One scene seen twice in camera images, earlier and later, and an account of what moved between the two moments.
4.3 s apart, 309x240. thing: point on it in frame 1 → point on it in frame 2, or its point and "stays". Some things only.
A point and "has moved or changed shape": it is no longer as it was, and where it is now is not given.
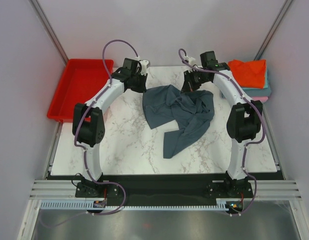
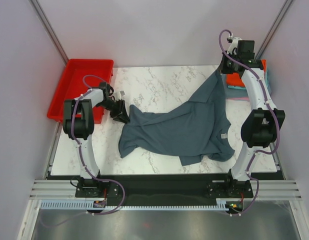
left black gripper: [142, 89] → [124, 117]
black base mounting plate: [220, 187] stays
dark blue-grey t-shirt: [192, 110] has moved or changed shape
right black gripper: [189, 85] → [224, 69]
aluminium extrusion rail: [67, 189] stays
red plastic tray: [79, 79] stays
